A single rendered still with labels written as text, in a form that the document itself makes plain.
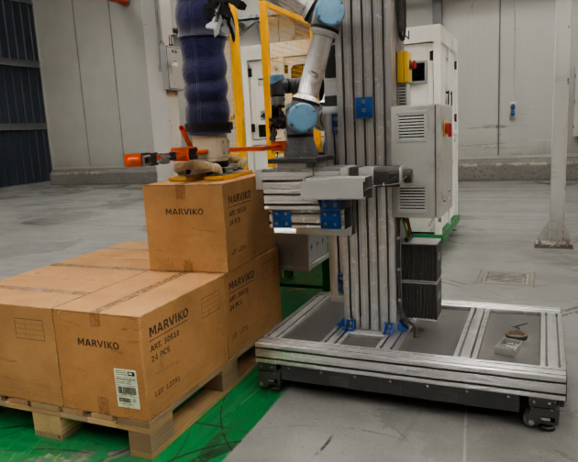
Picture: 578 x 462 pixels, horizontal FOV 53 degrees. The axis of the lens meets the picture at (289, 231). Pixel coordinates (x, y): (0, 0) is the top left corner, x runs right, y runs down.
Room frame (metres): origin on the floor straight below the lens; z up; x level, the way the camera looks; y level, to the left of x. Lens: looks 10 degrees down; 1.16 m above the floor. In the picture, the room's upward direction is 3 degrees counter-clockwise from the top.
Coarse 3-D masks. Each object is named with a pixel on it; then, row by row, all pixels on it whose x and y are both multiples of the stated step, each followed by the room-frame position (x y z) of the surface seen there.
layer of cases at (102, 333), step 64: (128, 256) 2.98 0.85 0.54; (0, 320) 2.20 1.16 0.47; (64, 320) 2.07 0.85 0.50; (128, 320) 1.95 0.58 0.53; (192, 320) 2.23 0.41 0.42; (256, 320) 2.75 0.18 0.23; (0, 384) 2.22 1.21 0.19; (64, 384) 2.08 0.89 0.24; (128, 384) 1.96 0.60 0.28; (192, 384) 2.20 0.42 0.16
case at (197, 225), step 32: (160, 192) 2.59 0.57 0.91; (192, 192) 2.54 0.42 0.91; (224, 192) 2.51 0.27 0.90; (256, 192) 2.85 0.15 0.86; (160, 224) 2.60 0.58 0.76; (192, 224) 2.54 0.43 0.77; (224, 224) 2.49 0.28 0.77; (256, 224) 2.82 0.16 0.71; (160, 256) 2.60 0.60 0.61; (192, 256) 2.55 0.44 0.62; (224, 256) 2.49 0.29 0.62; (256, 256) 2.80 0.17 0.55
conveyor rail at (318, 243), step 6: (312, 240) 3.09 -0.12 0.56; (318, 240) 3.18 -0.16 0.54; (324, 240) 3.27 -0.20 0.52; (312, 246) 3.08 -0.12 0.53; (318, 246) 3.18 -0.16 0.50; (324, 246) 3.26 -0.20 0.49; (312, 252) 3.08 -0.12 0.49; (318, 252) 3.18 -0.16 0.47; (324, 252) 3.26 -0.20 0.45; (312, 258) 3.08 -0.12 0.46; (318, 258) 3.17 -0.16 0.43; (324, 258) 3.24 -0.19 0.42; (312, 264) 3.06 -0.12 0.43
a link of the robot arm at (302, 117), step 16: (320, 0) 2.35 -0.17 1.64; (336, 0) 2.35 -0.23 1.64; (320, 16) 2.34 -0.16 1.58; (336, 16) 2.34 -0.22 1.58; (320, 32) 2.36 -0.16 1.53; (336, 32) 2.37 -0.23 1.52; (320, 48) 2.36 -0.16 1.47; (320, 64) 2.37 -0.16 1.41; (304, 80) 2.37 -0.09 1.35; (320, 80) 2.38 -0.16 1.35; (304, 96) 2.35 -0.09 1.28; (288, 112) 2.36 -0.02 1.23; (304, 112) 2.33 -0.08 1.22; (304, 128) 2.34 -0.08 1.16
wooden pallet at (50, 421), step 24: (240, 360) 2.76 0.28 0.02; (216, 384) 2.43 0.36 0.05; (0, 408) 2.40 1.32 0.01; (24, 408) 2.17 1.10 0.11; (48, 408) 2.12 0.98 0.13; (168, 408) 2.04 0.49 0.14; (192, 408) 2.27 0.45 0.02; (48, 432) 2.13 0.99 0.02; (72, 432) 2.15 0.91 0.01; (144, 432) 1.94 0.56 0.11; (168, 432) 2.03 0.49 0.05; (144, 456) 1.94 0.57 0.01
